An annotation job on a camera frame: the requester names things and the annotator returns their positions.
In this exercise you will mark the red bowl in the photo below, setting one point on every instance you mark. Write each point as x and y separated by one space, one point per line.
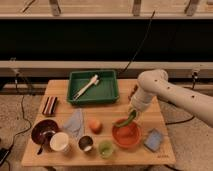
128 136

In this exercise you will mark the blue cloth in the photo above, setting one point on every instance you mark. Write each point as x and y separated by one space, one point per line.
74 126

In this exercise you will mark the dark brown bowl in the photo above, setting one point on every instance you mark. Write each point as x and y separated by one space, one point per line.
44 130

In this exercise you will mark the blue sponge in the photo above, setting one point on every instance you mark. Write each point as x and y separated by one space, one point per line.
153 140

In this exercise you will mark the orange peach fruit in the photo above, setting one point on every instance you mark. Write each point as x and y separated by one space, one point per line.
95 126

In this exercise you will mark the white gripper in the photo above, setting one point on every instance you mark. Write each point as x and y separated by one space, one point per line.
140 101

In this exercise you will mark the green plastic tray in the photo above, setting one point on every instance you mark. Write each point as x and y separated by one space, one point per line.
105 91

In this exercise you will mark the brown striped block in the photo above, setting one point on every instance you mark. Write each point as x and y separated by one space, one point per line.
49 107

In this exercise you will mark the white brush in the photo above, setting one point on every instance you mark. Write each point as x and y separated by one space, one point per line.
93 81

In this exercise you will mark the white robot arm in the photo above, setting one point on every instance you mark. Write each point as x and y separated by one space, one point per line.
155 83

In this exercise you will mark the small green cup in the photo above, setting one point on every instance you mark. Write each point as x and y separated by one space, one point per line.
106 149

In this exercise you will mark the dark grape bunch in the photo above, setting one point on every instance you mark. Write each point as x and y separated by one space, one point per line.
132 92

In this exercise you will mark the white cup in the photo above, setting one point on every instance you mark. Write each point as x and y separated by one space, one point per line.
60 142

